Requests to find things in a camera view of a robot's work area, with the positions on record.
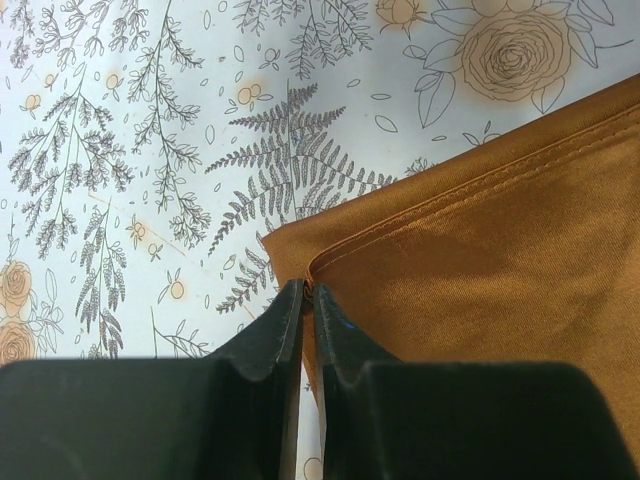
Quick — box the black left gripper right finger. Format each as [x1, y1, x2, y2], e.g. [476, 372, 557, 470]
[313, 285, 639, 479]

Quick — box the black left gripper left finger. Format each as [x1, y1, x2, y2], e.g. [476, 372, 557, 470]
[1, 280, 303, 479]

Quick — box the orange cloth napkin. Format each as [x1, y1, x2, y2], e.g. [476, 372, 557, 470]
[260, 73, 640, 411]

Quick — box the floral patterned table mat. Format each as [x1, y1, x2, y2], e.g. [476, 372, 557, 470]
[1, 1, 639, 479]

